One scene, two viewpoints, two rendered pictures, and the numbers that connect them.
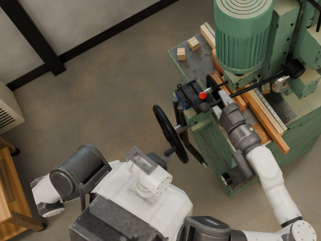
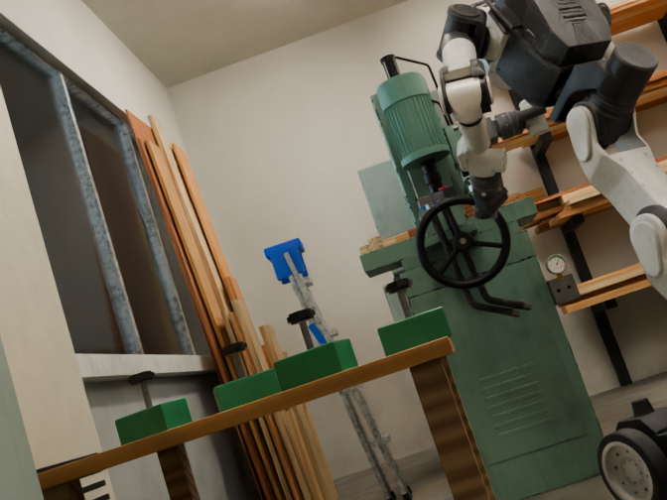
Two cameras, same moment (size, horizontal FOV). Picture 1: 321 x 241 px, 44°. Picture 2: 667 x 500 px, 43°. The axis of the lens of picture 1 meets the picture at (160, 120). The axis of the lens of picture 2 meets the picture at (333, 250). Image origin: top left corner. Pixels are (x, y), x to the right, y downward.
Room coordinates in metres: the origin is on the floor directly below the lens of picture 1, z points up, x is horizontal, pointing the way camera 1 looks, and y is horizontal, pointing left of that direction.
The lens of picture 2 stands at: (0.41, 2.58, 0.51)
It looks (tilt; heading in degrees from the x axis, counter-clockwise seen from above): 9 degrees up; 284
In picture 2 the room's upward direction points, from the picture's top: 18 degrees counter-clockwise
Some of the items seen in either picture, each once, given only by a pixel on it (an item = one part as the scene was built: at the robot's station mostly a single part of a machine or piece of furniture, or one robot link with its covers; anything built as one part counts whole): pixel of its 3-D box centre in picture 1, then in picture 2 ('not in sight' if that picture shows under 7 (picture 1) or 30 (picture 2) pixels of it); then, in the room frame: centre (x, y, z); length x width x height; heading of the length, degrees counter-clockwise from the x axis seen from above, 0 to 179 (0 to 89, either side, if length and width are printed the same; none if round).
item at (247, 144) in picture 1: (251, 157); (527, 119); (0.35, -0.24, 1.14); 0.11 x 0.11 x 0.11; 9
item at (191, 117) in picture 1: (195, 103); (443, 220); (0.71, -0.16, 0.91); 0.15 x 0.14 x 0.09; 9
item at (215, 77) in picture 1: (224, 93); not in sight; (0.70, -0.28, 0.94); 0.16 x 0.02 x 0.07; 9
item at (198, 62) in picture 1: (212, 98); (448, 236); (0.72, -0.24, 0.87); 0.61 x 0.30 x 0.06; 9
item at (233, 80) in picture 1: (243, 74); not in sight; (0.72, -0.37, 0.99); 0.14 x 0.07 x 0.09; 99
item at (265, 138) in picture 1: (249, 137); (512, 199); (0.48, -0.30, 0.92); 0.14 x 0.09 x 0.04; 99
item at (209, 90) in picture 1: (207, 92); not in sight; (0.72, -0.22, 0.95); 0.09 x 0.07 x 0.09; 9
